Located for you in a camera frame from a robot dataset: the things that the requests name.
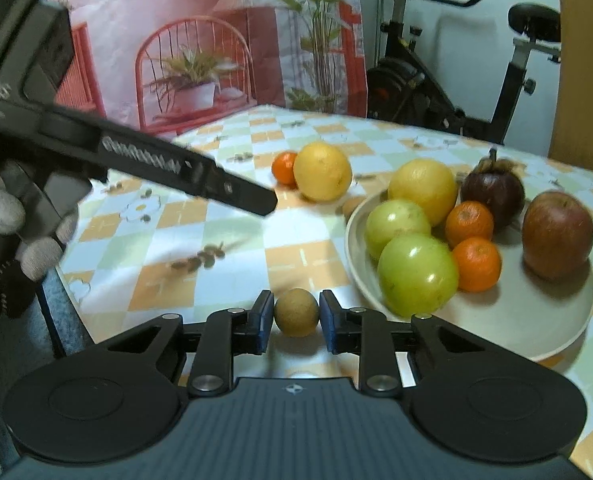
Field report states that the yellow lemon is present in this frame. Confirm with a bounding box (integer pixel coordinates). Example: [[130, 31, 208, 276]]
[[293, 142, 353, 203], [387, 158, 458, 227]]

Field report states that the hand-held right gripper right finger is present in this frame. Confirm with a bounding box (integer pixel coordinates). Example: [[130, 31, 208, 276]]
[[319, 289, 499, 397]]

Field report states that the red apple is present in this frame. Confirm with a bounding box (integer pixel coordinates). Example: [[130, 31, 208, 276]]
[[521, 190, 593, 281]]

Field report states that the green apple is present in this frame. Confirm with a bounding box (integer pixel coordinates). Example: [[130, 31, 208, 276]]
[[365, 199, 433, 261], [377, 233, 460, 318]]

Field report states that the wooden board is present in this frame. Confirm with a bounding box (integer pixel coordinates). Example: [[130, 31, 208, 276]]
[[549, 0, 593, 171]]

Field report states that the small orange tangerine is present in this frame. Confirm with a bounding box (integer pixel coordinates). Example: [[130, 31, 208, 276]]
[[451, 236, 502, 293], [445, 200, 495, 248], [271, 151, 299, 186]]

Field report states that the cream plate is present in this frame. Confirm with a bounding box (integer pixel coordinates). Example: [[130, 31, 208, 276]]
[[345, 192, 593, 363]]

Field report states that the brown longan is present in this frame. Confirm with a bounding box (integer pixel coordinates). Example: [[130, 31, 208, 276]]
[[275, 288, 320, 338]]

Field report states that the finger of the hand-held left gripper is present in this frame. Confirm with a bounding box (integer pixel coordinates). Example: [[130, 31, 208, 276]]
[[94, 122, 280, 217]]

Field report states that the printed red wall backdrop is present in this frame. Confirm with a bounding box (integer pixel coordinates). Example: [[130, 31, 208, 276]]
[[26, 0, 369, 141]]

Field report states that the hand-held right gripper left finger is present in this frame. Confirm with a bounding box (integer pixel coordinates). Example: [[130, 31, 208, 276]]
[[96, 289, 276, 397]]

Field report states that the black exercise bike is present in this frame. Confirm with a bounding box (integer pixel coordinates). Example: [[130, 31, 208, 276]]
[[356, 0, 562, 146]]

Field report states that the person's left hand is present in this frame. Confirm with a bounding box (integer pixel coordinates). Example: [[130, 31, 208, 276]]
[[0, 157, 80, 318]]

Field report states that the dark purple mangosteen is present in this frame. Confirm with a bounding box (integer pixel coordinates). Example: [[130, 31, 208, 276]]
[[460, 147, 526, 233]]

